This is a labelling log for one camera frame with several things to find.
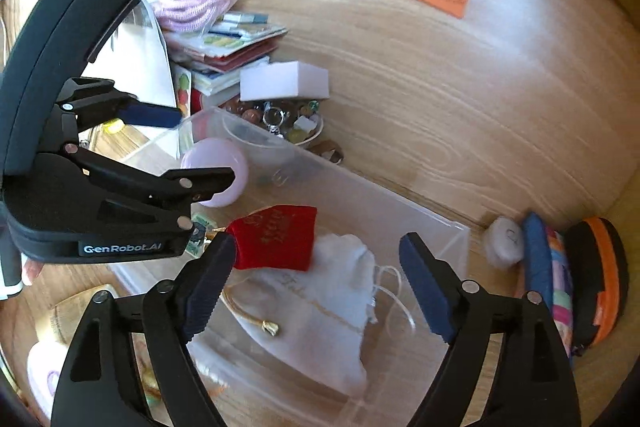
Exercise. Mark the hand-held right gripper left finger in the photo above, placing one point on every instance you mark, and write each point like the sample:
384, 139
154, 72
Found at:
210, 287

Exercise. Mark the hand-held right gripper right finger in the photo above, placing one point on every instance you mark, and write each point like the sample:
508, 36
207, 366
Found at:
425, 287

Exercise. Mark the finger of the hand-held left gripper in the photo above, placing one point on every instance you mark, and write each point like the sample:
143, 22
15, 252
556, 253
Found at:
150, 114
205, 181

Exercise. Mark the pink round ball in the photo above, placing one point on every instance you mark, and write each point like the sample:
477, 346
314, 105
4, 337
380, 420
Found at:
212, 154

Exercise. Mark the red cloth pouch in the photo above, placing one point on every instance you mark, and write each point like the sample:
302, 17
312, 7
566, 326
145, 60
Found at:
280, 237

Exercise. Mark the clear plastic storage box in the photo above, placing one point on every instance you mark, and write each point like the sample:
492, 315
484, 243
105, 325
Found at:
360, 217

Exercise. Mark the wooden desktop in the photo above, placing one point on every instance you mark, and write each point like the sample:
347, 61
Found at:
425, 107

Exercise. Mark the small yellow object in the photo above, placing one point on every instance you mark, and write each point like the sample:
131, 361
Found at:
114, 127

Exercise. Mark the fruit print card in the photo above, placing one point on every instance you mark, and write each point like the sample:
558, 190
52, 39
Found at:
184, 89

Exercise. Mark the green patterned small packet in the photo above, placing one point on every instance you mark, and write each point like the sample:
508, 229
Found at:
201, 232

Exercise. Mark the white paper bag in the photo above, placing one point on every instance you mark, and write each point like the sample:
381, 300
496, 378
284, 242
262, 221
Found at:
140, 62

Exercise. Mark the clear bowl of beads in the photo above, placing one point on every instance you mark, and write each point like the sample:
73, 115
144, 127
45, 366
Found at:
272, 119

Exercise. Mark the white oval case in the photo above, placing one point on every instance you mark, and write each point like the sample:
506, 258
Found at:
504, 241

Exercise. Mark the stack of booklets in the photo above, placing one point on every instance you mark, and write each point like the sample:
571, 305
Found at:
230, 57

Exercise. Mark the blue pencil case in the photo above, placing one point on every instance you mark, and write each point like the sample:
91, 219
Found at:
537, 257

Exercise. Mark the brown shiny trinket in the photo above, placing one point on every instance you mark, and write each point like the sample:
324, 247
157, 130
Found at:
327, 152

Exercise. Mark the white foam block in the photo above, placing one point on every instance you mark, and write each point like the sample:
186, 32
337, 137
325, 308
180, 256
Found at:
285, 79

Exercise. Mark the blue and white adapter pack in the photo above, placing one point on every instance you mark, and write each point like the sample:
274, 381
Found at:
240, 21

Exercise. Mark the colourful striped pouch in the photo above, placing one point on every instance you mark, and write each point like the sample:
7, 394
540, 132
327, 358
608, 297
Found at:
562, 287

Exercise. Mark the beige round container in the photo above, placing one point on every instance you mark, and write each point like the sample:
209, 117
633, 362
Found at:
65, 317

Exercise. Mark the black and orange case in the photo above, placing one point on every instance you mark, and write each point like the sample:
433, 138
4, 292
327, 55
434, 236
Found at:
595, 277

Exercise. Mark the white and pink case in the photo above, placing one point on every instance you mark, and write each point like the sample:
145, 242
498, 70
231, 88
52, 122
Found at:
42, 374

